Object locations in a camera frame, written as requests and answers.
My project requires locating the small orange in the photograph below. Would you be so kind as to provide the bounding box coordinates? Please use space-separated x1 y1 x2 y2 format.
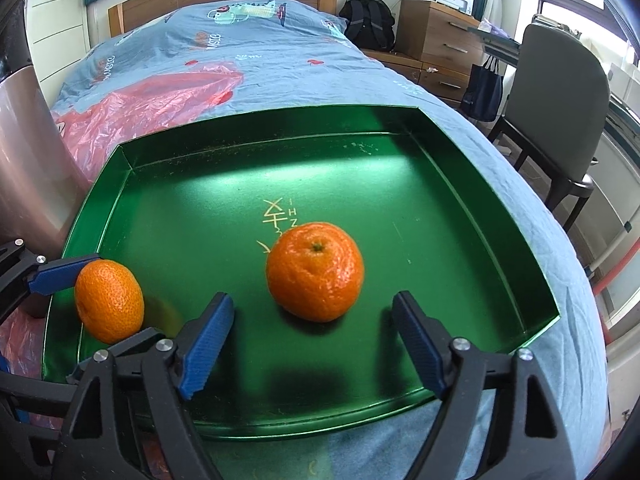
74 259 146 345

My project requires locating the pink plastic sheet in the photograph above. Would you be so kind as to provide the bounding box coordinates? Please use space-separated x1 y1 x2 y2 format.
0 60 246 431

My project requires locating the green metal tray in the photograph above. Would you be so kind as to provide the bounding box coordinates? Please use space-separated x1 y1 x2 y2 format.
42 105 560 443

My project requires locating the white wardrobe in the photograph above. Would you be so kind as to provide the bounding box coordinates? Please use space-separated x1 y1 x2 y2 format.
22 0 93 106

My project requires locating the grey chair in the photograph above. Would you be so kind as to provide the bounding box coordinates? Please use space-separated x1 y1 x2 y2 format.
487 24 612 233

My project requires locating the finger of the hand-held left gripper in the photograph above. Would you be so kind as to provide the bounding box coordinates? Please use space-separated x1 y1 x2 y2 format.
0 238 103 322
0 360 96 416

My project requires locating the dark blue tote bag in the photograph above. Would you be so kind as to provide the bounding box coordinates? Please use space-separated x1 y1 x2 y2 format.
460 57 505 122

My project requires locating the black backpack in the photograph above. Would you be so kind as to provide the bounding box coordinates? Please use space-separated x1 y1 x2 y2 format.
339 0 397 53

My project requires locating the large wrinkled orange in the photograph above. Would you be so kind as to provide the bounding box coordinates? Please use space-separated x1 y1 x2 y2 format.
266 221 365 323

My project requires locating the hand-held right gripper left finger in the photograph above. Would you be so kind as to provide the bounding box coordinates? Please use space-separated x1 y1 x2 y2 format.
52 291 236 480

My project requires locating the low wooden nightstand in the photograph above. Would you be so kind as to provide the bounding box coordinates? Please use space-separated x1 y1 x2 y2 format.
360 49 472 107

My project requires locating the glass desk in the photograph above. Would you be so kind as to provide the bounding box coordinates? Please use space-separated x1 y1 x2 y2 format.
472 25 526 68

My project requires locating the brown metal electric kettle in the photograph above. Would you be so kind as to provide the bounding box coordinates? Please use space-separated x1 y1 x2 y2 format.
0 0 96 318

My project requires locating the wooden drawer cabinet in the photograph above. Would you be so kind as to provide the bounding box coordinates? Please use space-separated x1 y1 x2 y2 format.
395 0 485 76

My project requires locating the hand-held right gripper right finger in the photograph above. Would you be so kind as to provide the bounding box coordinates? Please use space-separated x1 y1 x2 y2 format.
391 290 578 480

